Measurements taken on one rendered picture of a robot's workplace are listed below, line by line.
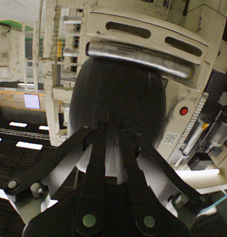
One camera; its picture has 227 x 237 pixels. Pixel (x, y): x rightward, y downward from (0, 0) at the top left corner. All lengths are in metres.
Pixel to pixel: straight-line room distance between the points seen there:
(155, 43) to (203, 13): 0.29
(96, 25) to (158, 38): 0.16
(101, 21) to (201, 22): 0.38
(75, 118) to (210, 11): 0.62
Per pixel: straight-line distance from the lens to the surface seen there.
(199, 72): 0.41
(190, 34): 0.40
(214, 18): 0.61
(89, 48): 0.35
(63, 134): 1.15
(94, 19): 0.34
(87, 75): 0.32
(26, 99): 4.71
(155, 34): 0.35
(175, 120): 0.57
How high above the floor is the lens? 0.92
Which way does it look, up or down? 28 degrees up
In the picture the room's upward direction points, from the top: 169 degrees counter-clockwise
